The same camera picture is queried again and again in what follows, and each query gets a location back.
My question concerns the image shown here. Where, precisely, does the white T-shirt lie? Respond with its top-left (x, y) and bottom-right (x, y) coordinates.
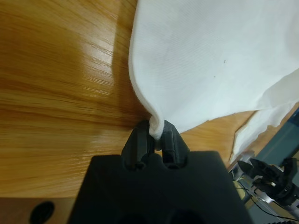
top-left (128, 0), bottom-right (299, 165)

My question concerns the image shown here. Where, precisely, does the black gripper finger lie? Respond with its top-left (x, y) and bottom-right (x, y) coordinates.
top-left (121, 120), bottom-right (155, 170)
top-left (237, 160), bottom-right (253, 175)
top-left (160, 119), bottom-right (189, 169)

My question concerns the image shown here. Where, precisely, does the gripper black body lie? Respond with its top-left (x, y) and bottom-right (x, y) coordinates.
top-left (251, 156), bottom-right (299, 207)

